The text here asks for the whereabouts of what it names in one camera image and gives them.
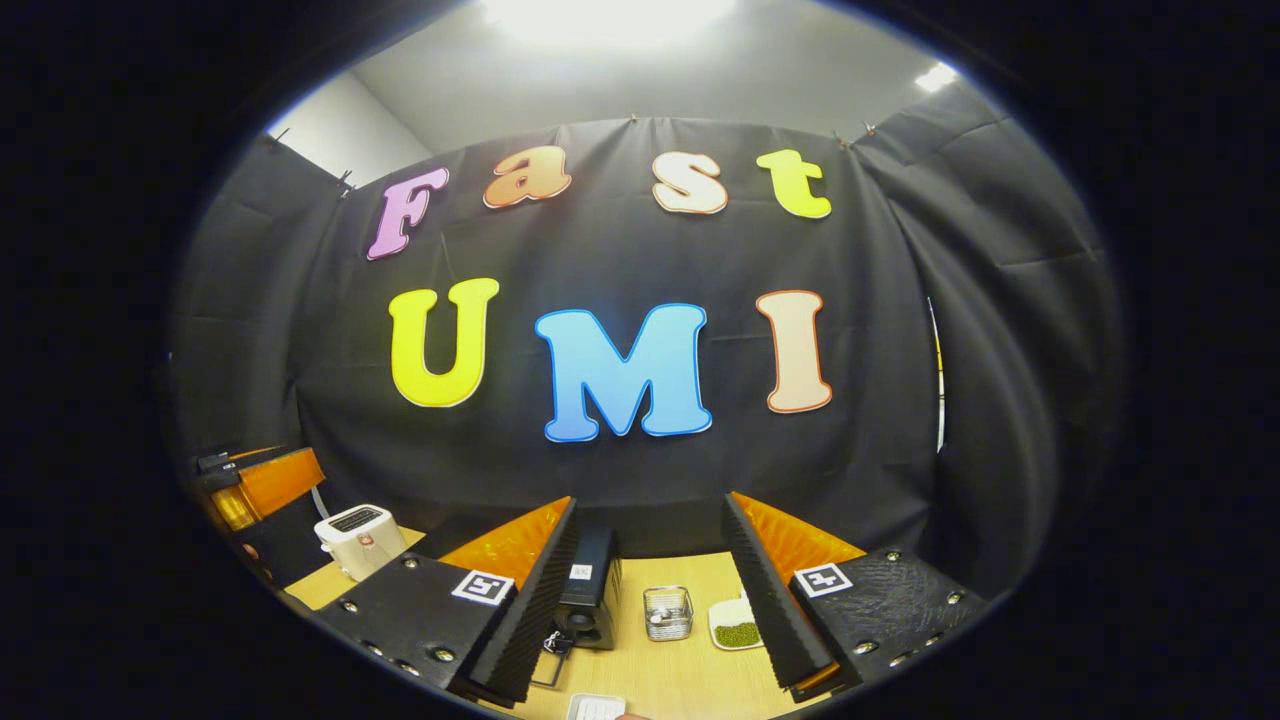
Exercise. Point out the white rectangular plate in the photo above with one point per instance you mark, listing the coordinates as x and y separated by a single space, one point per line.
597 708

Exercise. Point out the white toaster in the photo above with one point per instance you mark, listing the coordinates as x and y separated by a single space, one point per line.
360 545

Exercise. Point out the white square dish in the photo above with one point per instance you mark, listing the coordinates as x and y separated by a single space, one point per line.
725 610

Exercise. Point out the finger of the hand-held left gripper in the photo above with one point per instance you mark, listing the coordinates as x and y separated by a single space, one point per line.
280 480

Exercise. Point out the small ceiling light panel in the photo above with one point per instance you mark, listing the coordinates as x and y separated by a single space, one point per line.
937 77

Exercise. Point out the clear glass container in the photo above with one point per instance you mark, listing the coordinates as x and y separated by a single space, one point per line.
668 612

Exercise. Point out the black backdrop cloth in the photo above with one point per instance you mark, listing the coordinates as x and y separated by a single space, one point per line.
400 450

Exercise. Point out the black electric oven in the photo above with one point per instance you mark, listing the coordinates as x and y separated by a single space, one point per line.
595 600

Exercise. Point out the pile of green beans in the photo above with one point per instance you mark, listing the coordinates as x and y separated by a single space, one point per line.
737 634

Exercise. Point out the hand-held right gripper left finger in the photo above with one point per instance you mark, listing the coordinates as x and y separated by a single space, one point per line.
530 610

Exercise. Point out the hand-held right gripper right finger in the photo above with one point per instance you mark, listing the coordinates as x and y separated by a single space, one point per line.
770 600

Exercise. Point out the large ceiling light panel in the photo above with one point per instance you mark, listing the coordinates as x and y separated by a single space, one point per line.
610 20

